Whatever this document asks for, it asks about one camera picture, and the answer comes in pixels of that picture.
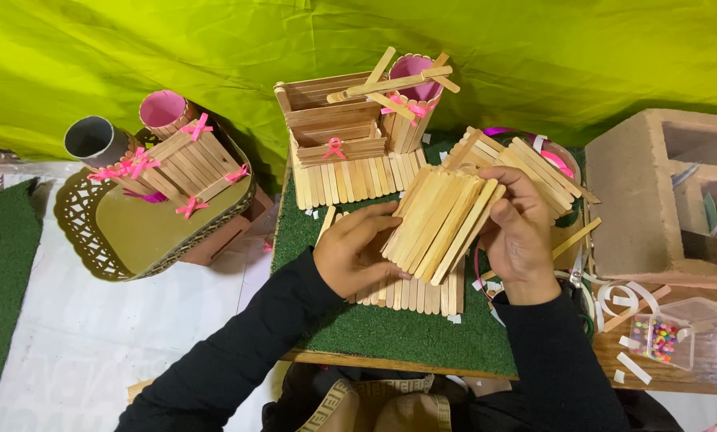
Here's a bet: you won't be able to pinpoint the person's left hand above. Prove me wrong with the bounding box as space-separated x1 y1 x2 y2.
313 201 413 299

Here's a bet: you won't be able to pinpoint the person's right hand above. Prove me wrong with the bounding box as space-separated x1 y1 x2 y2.
479 166 561 302

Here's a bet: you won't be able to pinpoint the slanted popsicle stick panel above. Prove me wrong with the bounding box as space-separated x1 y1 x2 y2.
444 126 601 224

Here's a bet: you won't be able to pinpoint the flat popsicle stick base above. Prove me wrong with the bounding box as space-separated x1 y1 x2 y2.
316 206 466 317

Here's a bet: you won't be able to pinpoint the large green turf piece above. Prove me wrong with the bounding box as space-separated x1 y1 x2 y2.
0 178 43 428

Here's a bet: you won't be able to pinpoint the popsicle stick organizer single bow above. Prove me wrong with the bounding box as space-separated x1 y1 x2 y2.
274 71 429 211

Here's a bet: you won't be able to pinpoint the popsicle stick organizer many bows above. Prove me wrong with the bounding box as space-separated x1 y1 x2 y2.
87 113 252 220

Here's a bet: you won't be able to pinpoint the grey cardboard tube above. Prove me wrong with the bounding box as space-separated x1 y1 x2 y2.
64 115 136 170

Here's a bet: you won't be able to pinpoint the person's beige patterned clothing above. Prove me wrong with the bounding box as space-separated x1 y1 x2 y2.
295 373 454 432

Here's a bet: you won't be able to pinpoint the curled white paper strip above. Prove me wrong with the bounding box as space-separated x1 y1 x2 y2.
594 280 661 320

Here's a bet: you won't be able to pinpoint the pink lined cardboard tube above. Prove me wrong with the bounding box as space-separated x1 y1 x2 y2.
139 89 198 140

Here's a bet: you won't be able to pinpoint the glued popsicle stick cross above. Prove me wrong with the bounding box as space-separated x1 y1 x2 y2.
326 47 462 122

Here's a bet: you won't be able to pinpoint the clear round container pink ribbon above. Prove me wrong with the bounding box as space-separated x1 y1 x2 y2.
483 126 583 182

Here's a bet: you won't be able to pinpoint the brown box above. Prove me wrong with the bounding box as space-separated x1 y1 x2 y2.
177 185 276 268

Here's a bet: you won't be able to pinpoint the green artificial turf mat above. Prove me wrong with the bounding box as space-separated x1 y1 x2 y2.
271 131 589 378

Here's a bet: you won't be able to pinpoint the long white paper strip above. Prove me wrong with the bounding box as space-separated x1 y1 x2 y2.
616 351 653 386

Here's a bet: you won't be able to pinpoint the silver scissors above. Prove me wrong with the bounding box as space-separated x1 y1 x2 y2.
567 245 590 290

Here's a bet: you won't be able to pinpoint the unfinished popsicle stick box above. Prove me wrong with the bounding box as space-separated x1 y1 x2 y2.
381 165 507 287

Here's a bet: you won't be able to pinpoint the yellow-green cloth backdrop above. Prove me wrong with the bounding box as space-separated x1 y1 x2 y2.
0 0 717 194

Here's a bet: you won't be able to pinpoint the golden lace-edged tray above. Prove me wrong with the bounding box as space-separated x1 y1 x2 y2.
54 127 258 282

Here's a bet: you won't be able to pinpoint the clear plastic bead box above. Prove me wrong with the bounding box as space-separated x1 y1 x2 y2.
628 296 717 371

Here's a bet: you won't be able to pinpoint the colourful beads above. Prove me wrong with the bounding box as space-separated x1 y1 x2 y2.
645 320 680 364

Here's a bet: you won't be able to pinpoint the cardboard compartment box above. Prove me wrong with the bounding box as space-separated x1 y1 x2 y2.
585 108 717 290

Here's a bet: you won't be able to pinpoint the thin pink ribbon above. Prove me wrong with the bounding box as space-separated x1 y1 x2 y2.
473 239 499 302

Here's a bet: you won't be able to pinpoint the popsicle stick cup pink lining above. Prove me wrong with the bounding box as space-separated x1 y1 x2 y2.
380 54 445 156

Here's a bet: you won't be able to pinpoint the loose popsicle stick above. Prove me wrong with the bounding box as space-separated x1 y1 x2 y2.
601 284 673 334
552 216 603 261
126 378 156 404

